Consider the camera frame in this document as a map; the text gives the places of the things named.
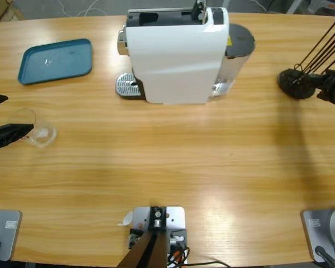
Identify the white cable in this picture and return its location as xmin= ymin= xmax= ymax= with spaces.
xmin=57 ymin=0 xmax=108 ymax=18

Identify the water tank with black lid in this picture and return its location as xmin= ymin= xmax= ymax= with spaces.
xmin=209 ymin=23 xmax=256 ymax=102

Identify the teal plastic tray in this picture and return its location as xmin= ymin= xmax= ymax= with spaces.
xmin=17 ymin=38 xmax=93 ymax=86

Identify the white capsule coffee machine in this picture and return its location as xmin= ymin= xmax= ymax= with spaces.
xmin=116 ymin=7 xmax=230 ymax=106

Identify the white mount with dark post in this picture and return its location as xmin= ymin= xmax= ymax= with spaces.
xmin=118 ymin=205 xmax=188 ymax=268

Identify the grey coffee machine lever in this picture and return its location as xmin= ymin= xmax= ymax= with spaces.
xmin=191 ymin=0 xmax=207 ymax=22

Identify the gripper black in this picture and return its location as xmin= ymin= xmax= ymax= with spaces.
xmin=304 ymin=69 xmax=335 ymax=106

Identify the black capsule holder with rods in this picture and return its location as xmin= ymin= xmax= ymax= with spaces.
xmin=277 ymin=16 xmax=335 ymax=100

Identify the white tape strip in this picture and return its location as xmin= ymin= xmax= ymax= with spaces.
xmin=117 ymin=210 xmax=134 ymax=227

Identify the wooden board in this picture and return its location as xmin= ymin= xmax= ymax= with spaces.
xmin=0 ymin=0 xmax=26 ymax=25

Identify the clear glass cup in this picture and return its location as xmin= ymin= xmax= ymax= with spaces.
xmin=4 ymin=108 xmax=58 ymax=149

